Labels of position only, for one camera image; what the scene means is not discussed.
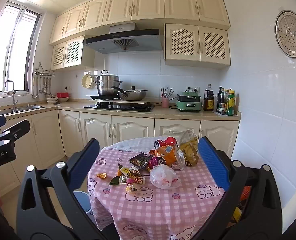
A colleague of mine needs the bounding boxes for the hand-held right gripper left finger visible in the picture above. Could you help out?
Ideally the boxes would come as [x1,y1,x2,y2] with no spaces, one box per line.
[16,138,113,240]

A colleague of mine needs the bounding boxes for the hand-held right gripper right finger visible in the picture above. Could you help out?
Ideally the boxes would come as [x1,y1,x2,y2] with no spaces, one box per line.
[192,136,283,240]

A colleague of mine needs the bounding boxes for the clear bag with banana peels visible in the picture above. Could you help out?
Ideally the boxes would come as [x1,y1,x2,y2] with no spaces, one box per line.
[177,129,200,172]

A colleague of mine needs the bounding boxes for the green snack wrapper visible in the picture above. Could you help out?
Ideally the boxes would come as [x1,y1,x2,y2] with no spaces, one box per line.
[108,175,131,186]

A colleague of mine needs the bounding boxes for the yellow black snack wrapper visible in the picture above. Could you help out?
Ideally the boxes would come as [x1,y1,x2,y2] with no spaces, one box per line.
[117,164,131,178]

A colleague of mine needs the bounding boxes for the blue plastic bucket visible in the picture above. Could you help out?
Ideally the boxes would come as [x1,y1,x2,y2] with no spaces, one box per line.
[72,190,92,217]

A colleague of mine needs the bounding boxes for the crushed orange can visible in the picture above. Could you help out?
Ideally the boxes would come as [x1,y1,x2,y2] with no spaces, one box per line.
[149,144,181,172]

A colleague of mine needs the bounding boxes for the crushed red can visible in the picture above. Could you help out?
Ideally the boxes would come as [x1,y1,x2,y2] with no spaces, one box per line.
[154,137,177,149]

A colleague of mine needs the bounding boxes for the white plastic bag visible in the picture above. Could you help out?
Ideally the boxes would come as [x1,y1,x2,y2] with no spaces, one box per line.
[150,164,179,190]

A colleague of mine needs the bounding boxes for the pink yellow candy wrapper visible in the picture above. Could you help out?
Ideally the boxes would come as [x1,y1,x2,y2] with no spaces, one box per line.
[125,177,138,193]

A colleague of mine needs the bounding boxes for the magenta snack wrapper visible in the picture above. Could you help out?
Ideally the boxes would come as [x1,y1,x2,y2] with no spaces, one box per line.
[148,156,158,172]

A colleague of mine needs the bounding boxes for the stainless steel sink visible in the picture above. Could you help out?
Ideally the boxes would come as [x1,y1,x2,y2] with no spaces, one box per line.
[0,104,45,118]

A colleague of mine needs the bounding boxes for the steel kitchen faucet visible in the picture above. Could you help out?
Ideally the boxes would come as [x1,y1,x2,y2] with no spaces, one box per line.
[4,80,18,112]

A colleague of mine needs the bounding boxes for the orange printed bag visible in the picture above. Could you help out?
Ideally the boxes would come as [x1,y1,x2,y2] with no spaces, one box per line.
[232,185,252,224]

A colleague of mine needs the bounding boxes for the white bottle tray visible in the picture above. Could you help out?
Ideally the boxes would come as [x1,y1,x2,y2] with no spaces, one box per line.
[214,110,239,117]

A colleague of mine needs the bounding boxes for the large brown oil bottle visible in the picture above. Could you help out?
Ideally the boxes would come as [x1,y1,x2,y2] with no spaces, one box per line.
[203,84,215,112]

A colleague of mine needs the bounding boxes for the green bottle yellow label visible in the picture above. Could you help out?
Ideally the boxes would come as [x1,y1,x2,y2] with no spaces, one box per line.
[226,90,236,116]

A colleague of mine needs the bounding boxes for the dark sauce bottle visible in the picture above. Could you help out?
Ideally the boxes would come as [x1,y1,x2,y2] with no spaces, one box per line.
[216,87,222,112]
[217,88,226,115]

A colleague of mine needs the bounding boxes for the black gas stove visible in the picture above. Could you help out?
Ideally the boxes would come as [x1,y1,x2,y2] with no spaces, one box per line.
[83,103,155,112]

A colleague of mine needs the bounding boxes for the green electric cooker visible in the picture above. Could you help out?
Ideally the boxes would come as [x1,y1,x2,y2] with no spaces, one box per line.
[175,91,202,112]

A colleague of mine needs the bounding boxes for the black induction cooker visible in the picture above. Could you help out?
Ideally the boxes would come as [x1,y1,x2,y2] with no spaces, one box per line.
[90,94,121,101]

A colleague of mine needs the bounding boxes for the sliding window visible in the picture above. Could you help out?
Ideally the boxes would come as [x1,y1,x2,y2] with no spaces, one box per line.
[0,0,41,97]

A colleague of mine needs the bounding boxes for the stainless steel steamer pot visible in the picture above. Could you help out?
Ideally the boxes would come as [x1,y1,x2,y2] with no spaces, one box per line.
[93,70,123,97]

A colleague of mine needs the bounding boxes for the wooden board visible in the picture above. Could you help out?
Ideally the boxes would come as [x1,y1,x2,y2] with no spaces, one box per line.
[95,98,151,105]

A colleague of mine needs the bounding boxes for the cream round perforated plate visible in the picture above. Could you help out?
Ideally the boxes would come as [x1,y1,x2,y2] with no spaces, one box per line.
[82,72,95,89]

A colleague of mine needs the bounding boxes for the steel wok with lid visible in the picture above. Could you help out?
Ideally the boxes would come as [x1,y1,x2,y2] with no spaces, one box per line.
[110,85,148,101]

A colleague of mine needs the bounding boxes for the bunch of chopsticks and spoons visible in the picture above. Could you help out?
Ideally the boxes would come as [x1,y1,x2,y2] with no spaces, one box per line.
[160,87,175,99]

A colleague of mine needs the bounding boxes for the small lattice door cabinet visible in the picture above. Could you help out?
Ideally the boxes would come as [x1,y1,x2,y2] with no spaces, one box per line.
[50,35,95,71]

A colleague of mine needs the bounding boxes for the wide lattice door cabinet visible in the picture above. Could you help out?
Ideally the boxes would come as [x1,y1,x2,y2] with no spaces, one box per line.
[164,23,231,70]

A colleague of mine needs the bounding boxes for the grey range hood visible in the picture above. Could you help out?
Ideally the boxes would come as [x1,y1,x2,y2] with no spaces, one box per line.
[83,22,163,54]

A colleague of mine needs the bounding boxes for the round steel steamer plate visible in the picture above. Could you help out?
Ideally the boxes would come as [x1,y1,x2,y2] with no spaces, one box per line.
[274,10,296,58]

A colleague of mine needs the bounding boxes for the metal wall utensil rack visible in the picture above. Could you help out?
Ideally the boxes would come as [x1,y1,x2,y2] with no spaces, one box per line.
[32,62,56,77]

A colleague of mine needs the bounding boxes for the black power cable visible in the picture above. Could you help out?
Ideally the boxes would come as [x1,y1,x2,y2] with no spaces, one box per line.
[148,101,179,109]

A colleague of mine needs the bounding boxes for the cream upper wall cabinets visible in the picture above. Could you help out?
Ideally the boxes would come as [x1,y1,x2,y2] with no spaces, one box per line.
[49,0,230,46]

